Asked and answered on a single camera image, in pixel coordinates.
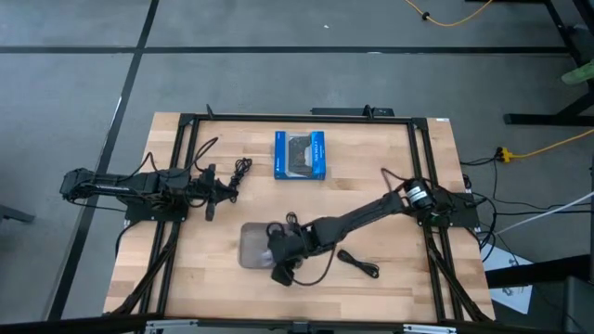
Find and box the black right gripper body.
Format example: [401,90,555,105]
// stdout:
[265,221,310,287]

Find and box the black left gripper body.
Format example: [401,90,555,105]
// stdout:
[201,161,221,222]

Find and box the grey translucent plastic bin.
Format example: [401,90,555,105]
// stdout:
[238,222,282,271]

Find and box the blue game controller box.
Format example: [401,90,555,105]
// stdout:
[273,130,327,181]

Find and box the grey floor stand leg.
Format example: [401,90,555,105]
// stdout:
[0,203,36,225]

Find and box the white printed paper sheet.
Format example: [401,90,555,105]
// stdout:
[481,243,535,315]

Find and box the black floor beam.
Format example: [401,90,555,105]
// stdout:
[484,253,591,289]

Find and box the black table stand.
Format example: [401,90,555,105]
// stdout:
[466,0,594,127]

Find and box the person's foot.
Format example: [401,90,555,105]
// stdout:
[560,61,594,86]

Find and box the black aluminium table frame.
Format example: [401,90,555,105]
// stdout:
[109,110,496,326]

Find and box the black mounting bracket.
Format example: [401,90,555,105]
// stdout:
[309,104,395,118]

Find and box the yellow extension cord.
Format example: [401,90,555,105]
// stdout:
[496,128,594,163]

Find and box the white floor cable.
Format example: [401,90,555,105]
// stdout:
[494,190,594,236]

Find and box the thin yellow floor cable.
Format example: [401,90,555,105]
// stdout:
[402,0,494,28]

